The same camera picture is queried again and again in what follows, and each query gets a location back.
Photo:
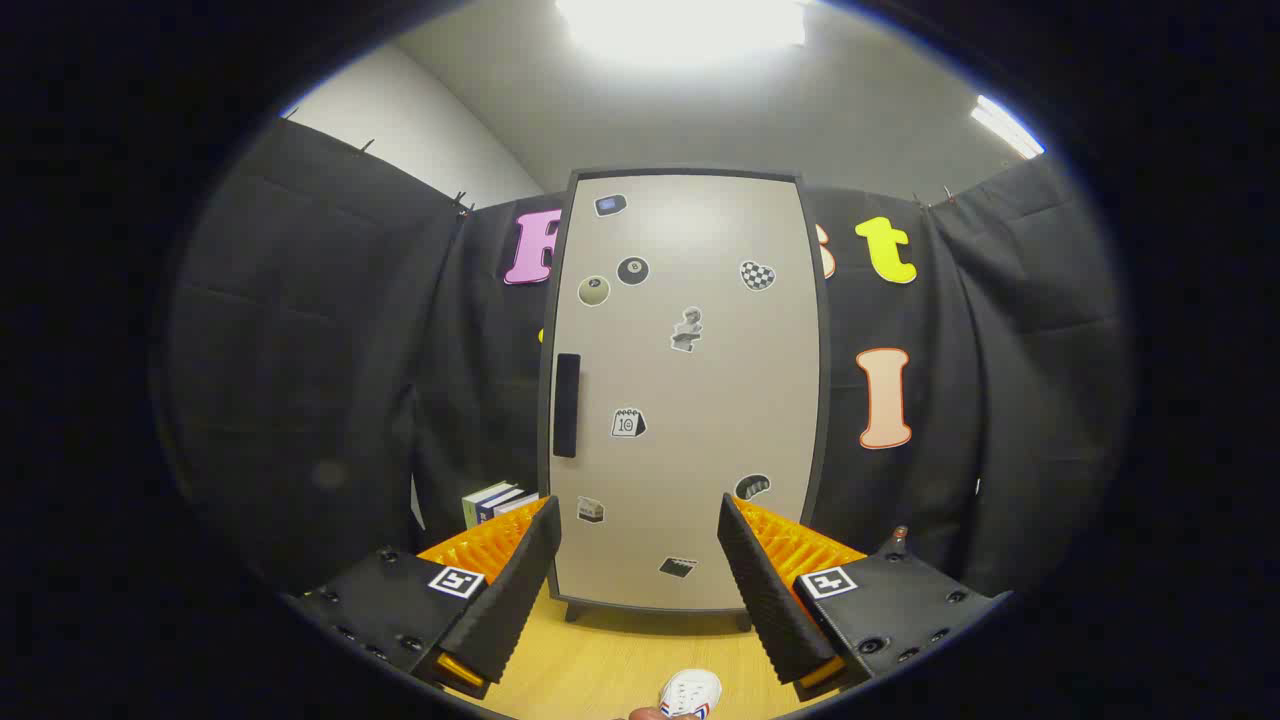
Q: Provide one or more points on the dark blue book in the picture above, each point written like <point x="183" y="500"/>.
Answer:
<point x="495" y="503"/>

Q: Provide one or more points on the bright ceiling light panel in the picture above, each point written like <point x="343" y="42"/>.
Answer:
<point x="680" y="25"/>

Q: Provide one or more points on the grey shoe cabinet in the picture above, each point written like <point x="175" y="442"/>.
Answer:
<point x="824" y="400"/>

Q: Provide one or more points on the green spine book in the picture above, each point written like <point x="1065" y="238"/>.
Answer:
<point x="472" y="505"/>

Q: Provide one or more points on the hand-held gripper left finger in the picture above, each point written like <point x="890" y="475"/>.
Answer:
<point x="515" y="580"/>

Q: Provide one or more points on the narrow ceiling light strip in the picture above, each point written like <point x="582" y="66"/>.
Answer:
<point x="1005" y="125"/>

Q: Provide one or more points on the black backdrop cloth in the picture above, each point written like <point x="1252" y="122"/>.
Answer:
<point x="300" y="350"/>

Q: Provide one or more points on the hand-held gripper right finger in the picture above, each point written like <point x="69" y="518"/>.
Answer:
<point x="765" y="590"/>

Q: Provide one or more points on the small red-capped bottle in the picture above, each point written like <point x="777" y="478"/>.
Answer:
<point x="899" y="540"/>

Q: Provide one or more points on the white canvas shoe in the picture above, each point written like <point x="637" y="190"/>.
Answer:
<point x="690" y="690"/>

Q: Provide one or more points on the beige shoe cabinet door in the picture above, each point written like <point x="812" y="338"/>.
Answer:
<point x="690" y="450"/>

